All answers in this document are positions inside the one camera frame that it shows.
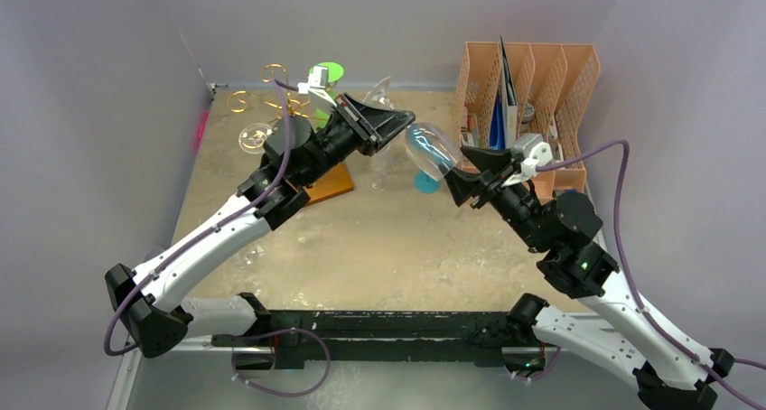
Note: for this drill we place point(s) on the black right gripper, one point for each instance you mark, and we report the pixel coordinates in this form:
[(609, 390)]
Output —
[(491, 181)]

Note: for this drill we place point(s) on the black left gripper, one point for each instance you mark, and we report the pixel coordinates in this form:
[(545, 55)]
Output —
[(370, 125)]

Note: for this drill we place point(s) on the clear glass back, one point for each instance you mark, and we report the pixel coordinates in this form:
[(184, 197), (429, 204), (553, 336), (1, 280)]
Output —
[(379, 165)]

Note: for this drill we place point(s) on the green plastic goblet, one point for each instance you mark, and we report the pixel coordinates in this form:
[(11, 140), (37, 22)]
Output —
[(334, 73)]

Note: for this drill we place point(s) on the clear flute wine glass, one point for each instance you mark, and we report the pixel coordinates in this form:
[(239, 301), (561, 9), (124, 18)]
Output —
[(252, 138)]

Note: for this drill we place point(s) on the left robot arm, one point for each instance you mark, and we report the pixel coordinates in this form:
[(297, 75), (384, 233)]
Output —
[(151, 300)]

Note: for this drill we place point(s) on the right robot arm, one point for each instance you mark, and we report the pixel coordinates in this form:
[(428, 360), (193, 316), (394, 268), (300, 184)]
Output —
[(667, 368)]

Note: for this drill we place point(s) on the clear glass near left arm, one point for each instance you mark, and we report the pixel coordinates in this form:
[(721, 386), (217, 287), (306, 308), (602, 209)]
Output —
[(247, 257)]

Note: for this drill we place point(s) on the blue folder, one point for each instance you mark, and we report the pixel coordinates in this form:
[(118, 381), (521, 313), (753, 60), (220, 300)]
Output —
[(496, 139)]

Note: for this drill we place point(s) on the blue plastic goblet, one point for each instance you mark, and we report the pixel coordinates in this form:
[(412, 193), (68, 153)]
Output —
[(425, 184)]

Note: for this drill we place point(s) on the grey white folder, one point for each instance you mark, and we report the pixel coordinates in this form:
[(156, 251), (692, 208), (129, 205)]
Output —
[(510, 100)]

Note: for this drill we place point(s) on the peach file organizer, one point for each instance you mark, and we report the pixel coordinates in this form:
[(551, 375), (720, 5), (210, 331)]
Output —
[(556, 79)]

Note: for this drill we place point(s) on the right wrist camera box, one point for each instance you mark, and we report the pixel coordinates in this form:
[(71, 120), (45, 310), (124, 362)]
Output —
[(535, 151)]

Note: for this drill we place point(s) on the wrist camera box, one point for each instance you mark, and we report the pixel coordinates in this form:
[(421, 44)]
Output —
[(535, 151), (317, 88)]

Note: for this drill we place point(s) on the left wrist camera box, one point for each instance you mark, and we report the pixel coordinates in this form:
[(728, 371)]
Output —
[(317, 88)]

